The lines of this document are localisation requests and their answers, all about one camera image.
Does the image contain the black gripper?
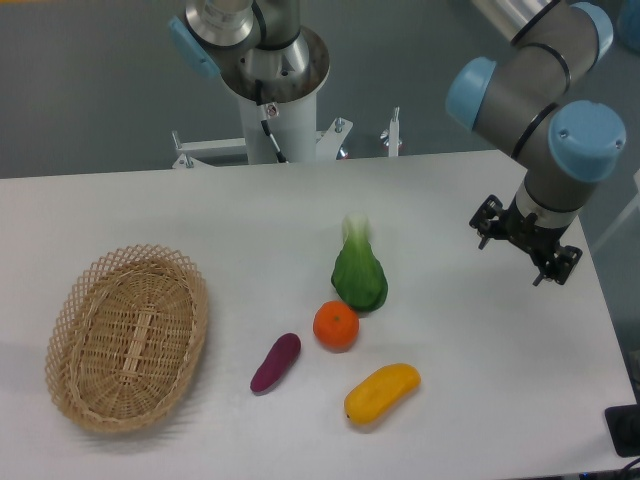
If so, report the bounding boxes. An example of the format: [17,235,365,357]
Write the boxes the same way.
[469,193,583,286]

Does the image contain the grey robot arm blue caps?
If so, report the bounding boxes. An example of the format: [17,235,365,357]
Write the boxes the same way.
[169,1,626,284]

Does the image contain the purple sweet potato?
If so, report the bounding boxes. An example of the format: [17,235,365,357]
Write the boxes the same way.
[250,333,301,395]

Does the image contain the green bok choy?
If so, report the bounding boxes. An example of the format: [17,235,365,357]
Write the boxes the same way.
[331,213,388,312]

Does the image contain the black device at table edge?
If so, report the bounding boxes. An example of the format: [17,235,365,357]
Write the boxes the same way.
[605,404,639,458]

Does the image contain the orange tangerine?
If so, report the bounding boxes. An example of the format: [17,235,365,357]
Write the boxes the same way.
[313,300,360,350]

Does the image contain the yellow mango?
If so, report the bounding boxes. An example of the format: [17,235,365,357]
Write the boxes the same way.
[343,363,422,426]

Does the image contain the woven wicker basket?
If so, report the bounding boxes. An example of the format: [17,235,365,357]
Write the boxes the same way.
[45,244,209,434]

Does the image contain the white leveling foot bracket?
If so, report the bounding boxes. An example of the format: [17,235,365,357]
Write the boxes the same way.
[380,106,403,157]

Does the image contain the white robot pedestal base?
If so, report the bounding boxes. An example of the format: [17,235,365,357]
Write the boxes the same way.
[169,10,330,164]

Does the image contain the black cable on pedestal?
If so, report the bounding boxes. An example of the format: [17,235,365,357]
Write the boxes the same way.
[253,78,291,165]

